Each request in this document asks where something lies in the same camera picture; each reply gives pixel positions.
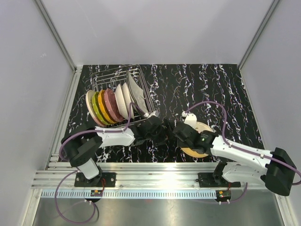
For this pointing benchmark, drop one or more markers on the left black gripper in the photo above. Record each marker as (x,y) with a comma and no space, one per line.
(164,136)

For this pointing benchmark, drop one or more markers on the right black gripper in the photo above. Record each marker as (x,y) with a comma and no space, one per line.
(178,139)

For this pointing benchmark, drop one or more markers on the cream round plate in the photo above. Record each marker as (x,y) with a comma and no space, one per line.
(200,127)
(88,99)

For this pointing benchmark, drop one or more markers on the floral patterned brown plate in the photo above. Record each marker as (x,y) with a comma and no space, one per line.
(127,99)

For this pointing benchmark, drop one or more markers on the white square plate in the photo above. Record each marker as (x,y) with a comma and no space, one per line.
(139,96)
(131,87)

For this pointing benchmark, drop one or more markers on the metal wire dish rack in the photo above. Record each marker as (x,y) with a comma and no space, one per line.
(111,78)

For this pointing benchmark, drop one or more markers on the pink polka dot plate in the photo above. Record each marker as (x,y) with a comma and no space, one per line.
(111,105)

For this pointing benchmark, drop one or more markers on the orange polka dot plate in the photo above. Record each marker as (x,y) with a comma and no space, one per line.
(103,109)

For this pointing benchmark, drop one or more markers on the green polka dot plate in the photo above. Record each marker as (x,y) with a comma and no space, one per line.
(97,111)

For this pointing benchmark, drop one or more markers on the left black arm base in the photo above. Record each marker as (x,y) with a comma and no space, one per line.
(108,179)

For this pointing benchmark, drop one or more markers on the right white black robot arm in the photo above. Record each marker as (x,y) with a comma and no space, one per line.
(273,169)

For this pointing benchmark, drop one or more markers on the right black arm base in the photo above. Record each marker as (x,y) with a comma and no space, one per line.
(207,180)

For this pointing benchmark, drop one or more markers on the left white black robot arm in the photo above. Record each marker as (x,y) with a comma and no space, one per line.
(80,147)

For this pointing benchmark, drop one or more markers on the black marble pattern mat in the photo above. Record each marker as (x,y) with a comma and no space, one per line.
(173,89)

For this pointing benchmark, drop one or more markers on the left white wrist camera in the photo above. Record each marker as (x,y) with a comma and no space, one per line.
(154,113)

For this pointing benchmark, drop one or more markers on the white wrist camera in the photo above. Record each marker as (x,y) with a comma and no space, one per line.
(189,119)
(154,113)

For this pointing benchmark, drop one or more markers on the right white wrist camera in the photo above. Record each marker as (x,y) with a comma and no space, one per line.
(189,119)

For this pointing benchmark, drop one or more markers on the left aluminium frame post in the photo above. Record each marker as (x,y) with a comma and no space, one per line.
(54,32)

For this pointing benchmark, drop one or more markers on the aluminium frame post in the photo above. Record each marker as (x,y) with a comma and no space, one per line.
(263,24)
(54,32)

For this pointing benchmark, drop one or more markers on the aluminium mounting rail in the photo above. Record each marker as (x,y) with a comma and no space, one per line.
(139,176)

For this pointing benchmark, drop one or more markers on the white slotted cable duct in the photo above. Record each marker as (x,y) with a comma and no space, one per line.
(130,194)

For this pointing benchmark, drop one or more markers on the right aluminium frame post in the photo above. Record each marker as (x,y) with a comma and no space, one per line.
(263,24)

